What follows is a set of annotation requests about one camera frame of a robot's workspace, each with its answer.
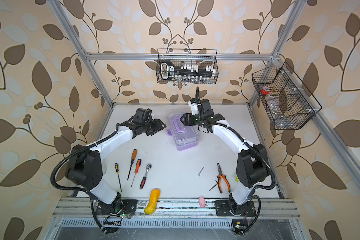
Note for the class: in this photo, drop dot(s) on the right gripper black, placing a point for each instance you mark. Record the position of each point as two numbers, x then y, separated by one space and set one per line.
187 120

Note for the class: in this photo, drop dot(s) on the pink pig toy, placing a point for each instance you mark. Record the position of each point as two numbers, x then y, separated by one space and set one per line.
202 202

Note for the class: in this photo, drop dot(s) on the purple clear plastic tool box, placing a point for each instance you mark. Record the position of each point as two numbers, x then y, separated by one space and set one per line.
185 137

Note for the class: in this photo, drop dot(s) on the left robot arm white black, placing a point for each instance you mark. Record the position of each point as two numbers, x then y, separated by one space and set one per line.
84 164

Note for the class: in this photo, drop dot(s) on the yellow black thin screwdriver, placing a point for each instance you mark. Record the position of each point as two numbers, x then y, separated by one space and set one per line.
118 174

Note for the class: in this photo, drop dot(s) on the black socket set holder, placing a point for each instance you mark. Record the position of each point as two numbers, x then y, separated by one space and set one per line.
168 71

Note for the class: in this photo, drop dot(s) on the yellow squash toy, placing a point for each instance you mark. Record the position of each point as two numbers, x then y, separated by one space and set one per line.
152 205

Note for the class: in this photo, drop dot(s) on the right black wire basket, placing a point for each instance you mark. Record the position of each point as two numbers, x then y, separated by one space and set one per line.
294 105

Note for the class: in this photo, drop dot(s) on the orange handle screwdriver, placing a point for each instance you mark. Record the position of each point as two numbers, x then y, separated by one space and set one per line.
138 164

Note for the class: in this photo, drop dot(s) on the black wire basket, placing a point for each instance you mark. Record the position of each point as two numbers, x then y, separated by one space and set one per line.
294 105
188 55

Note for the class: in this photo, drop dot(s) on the red capped clear bottle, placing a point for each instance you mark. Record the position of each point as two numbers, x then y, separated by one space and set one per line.
266 93

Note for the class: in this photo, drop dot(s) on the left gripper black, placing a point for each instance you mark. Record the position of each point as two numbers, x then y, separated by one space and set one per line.
158 125

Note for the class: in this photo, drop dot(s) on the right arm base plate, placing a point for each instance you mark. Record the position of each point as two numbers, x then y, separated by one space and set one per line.
227 208

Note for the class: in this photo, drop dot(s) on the back black wire basket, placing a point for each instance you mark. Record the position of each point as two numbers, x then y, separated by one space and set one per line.
188 55

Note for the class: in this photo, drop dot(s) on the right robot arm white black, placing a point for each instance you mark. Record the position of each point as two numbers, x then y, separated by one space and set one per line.
253 169

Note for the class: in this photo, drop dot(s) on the red black ratchet wrench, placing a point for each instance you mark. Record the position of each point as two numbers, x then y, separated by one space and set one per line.
143 182

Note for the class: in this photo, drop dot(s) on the brown handle screwdriver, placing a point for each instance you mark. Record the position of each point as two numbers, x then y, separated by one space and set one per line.
133 157

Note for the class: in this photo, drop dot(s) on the orange handle pliers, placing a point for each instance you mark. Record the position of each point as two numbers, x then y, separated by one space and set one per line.
221 177

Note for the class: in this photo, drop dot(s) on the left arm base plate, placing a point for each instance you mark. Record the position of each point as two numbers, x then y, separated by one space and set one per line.
117 208

